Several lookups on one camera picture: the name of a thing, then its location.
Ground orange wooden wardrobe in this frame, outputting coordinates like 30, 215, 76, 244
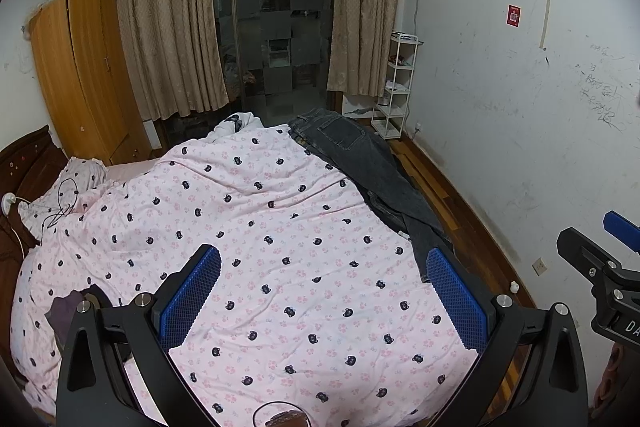
28, 0, 152, 166

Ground white storage shelf rack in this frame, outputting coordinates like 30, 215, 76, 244
370, 30, 422, 141

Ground white charger with cable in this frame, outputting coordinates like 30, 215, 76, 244
0, 192, 36, 253

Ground white wall socket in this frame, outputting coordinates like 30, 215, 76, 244
532, 258, 547, 277

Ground dark grey denim jeans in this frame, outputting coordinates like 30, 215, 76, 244
288, 108, 452, 283

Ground dark glass sliding door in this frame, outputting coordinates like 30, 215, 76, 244
214, 0, 334, 126

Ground pink cat-print duvet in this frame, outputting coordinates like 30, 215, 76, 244
10, 116, 476, 426

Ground red wall sticker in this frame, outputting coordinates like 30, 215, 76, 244
506, 4, 522, 27

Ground black cable on pillow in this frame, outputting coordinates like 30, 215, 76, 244
40, 175, 80, 229

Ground pink cat-print pillow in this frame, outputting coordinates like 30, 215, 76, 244
17, 157, 107, 239

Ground dark wooden headboard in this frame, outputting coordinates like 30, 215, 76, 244
0, 126, 67, 376

